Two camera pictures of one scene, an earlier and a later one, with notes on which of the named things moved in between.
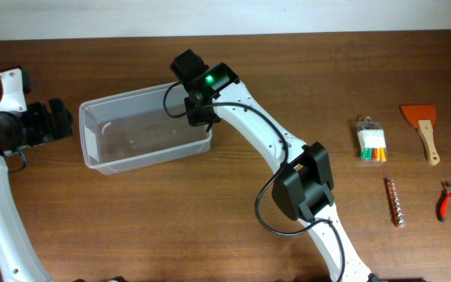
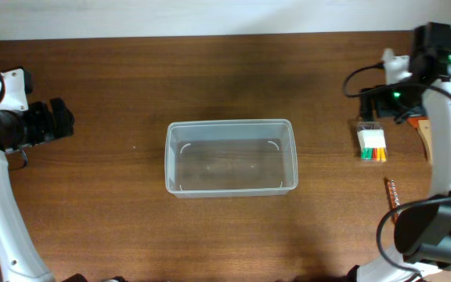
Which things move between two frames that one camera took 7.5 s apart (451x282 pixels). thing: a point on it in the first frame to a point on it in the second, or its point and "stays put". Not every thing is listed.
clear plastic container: [139, 128] to [231, 158]
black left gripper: [45, 129] stays put
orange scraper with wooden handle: [423, 117] stays put
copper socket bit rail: [397, 211] stays put
